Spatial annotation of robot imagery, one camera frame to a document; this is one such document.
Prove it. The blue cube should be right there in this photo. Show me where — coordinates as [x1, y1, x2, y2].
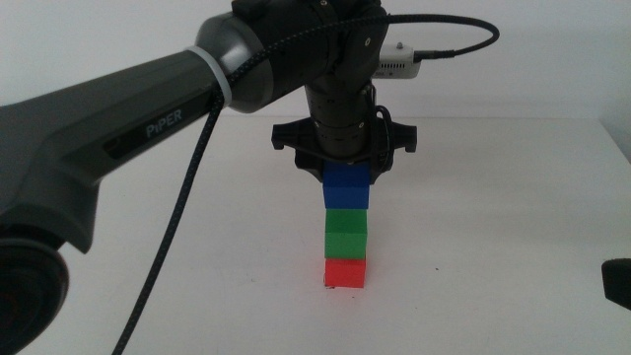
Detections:
[321, 161, 371, 210]

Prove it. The green cube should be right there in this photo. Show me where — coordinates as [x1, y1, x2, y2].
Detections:
[324, 208, 369, 261]

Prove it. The red cube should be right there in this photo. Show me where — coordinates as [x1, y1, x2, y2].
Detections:
[323, 257, 368, 289]

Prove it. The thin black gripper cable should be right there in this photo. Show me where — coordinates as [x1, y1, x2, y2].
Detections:
[369, 105, 396, 174]

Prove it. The black braided cable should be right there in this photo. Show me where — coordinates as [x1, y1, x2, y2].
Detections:
[111, 13, 501, 355]

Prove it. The white cable tie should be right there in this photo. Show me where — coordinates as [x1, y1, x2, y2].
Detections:
[185, 45, 233, 108]

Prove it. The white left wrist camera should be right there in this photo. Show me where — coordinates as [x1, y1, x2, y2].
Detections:
[377, 42, 424, 80]

